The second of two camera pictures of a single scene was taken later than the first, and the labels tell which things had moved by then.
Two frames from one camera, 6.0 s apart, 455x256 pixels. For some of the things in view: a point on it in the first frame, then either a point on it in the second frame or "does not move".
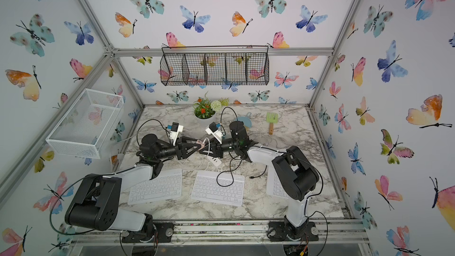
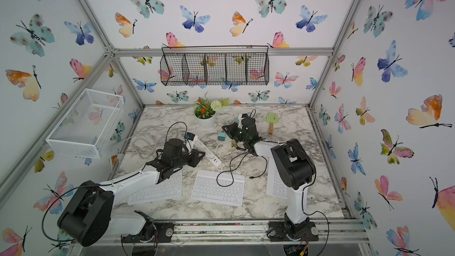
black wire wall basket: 214,65 does not move
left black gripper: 181,147 → 195,160
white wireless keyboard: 274,185 does not move
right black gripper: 217,149 → 231,127
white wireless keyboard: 164,184 does not move
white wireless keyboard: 218,187 does not move
